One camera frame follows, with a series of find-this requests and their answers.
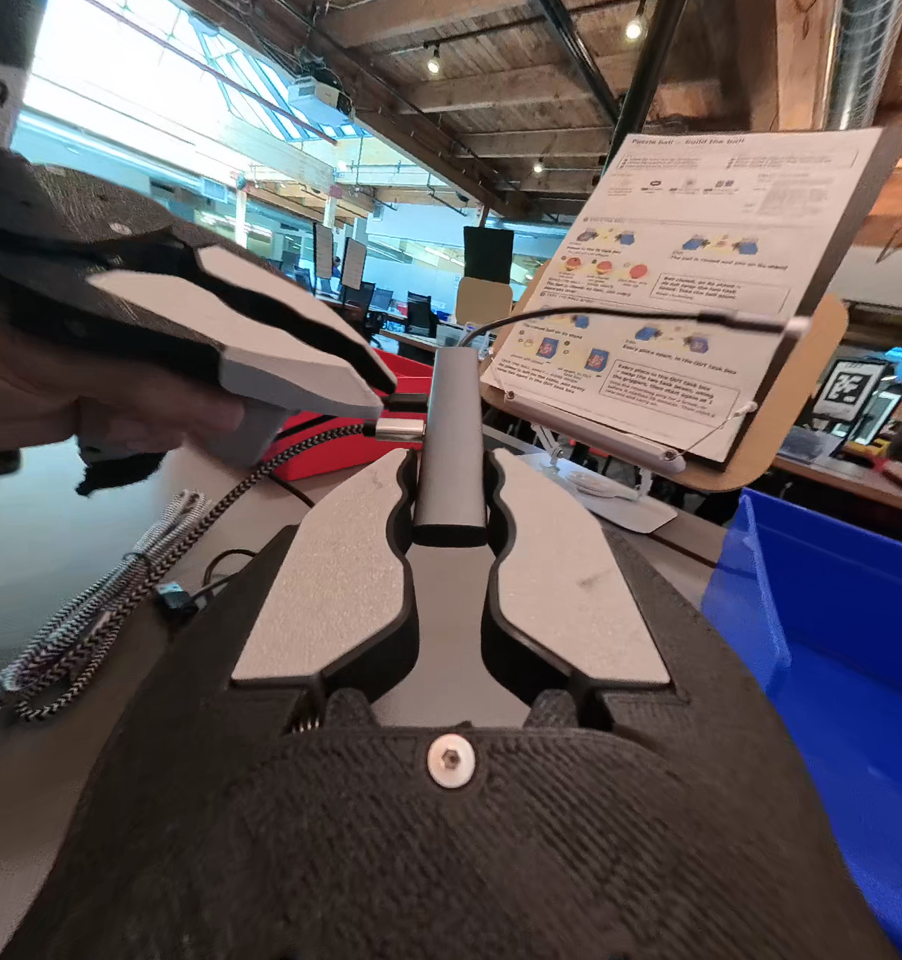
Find black square panel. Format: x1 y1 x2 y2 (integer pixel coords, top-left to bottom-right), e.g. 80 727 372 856
462 226 515 285

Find blue plastic bin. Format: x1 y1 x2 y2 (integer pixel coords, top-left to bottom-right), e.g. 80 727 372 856
700 486 902 960

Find silver ventilation duct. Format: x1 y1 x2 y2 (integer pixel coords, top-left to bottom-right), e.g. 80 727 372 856
826 0 902 132

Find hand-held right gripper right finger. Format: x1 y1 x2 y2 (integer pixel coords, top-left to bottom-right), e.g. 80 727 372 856
483 448 674 710

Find printed marker sign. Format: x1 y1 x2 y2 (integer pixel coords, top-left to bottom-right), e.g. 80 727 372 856
811 360 890 444

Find braided usb-c cable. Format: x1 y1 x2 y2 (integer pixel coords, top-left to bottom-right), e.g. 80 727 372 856
0 418 427 725

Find black usb-c cable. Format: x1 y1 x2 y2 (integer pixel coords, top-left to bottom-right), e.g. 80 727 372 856
154 390 431 622

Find person's left hand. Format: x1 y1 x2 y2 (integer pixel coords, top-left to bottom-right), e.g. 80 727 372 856
0 311 247 481

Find red plastic bin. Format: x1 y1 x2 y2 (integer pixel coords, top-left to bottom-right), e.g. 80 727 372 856
259 345 438 483

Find black steel column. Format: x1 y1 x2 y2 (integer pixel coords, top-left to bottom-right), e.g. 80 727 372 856
607 0 688 155

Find grey usb hub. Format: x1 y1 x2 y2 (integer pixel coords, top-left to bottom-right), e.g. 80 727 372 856
412 346 491 547

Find white instruction sheet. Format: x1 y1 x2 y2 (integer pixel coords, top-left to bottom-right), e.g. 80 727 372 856
481 127 884 464

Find black hub cable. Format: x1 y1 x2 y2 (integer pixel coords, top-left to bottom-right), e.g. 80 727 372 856
451 309 813 352

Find document holder stand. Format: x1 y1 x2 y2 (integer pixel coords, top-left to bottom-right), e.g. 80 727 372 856
481 285 851 535

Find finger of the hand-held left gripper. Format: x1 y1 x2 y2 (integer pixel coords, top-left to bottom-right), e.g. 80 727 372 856
194 244 399 396
87 268 386 468

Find ceiling projector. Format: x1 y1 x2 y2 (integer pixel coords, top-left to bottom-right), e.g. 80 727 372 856
286 75 356 129

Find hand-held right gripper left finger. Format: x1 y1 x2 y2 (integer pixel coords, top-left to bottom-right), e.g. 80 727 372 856
229 448 422 702

